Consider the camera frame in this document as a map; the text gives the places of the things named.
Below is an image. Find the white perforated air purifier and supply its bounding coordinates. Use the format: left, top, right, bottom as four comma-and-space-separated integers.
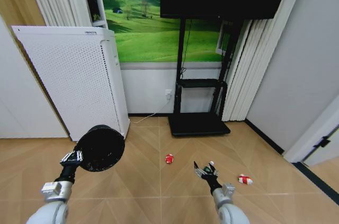
11, 25, 131, 142

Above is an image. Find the green white crumpled trash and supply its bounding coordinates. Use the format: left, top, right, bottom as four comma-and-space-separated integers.
202, 160, 215, 174

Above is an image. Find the red white crumpled wrapper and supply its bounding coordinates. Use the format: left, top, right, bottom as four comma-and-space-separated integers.
237, 173, 253, 186

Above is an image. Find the black door hinge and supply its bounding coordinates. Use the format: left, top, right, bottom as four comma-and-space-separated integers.
313, 136, 332, 149

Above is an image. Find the black television cable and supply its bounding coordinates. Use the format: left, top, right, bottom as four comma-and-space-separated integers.
181, 19, 193, 79

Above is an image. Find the white power cable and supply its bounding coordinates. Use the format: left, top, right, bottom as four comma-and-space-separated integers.
129, 98, 171, 124

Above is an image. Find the black round trash bin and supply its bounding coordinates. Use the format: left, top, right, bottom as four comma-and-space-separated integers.
75, 124, 126, 173

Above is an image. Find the black television floor stand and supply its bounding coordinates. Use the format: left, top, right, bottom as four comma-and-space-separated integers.
167, 17, 245, 138

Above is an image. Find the green landscape wall poster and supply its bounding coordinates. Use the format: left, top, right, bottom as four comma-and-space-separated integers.
79, 0, 226, 63

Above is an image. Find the white door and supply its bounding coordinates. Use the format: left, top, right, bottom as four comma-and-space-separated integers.
282, 98, 339, 167

